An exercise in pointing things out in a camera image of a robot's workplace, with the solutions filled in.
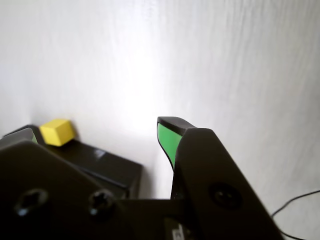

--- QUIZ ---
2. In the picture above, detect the yellow wooden cube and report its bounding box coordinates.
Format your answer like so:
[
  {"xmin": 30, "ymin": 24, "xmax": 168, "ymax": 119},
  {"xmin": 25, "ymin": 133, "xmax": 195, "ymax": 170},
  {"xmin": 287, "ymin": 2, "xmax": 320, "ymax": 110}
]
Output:
[{"xmin": 39, "ymin": 118, "xmax": 77, "ymax": 147}]

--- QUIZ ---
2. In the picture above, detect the thick black cable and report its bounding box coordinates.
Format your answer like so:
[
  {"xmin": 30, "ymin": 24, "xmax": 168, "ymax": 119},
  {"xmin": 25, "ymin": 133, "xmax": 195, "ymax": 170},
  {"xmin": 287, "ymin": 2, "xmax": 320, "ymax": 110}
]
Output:
[{"xmin": 271, "ymin": 189, "xmax": 320, "ymax": 240}]

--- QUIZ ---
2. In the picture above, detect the black cardboard box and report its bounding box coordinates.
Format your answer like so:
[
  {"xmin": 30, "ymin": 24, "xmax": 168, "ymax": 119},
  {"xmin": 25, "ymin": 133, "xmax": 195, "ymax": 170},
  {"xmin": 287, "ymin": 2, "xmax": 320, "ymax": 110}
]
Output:
[{"xmin": 34, "ymin": 124, "xmax": 144, "ymax": 201}]

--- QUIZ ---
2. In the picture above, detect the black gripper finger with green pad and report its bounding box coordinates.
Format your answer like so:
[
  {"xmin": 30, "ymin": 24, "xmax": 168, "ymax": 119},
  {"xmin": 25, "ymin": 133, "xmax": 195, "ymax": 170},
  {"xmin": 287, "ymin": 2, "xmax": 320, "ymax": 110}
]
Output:
[
  {"xmin": 156, "ymin": 115, "xmax": 286, "ymax": 240},
  {"xmin": 0, "ymin": 127, "xmax": 131, "ymax": 240}
]

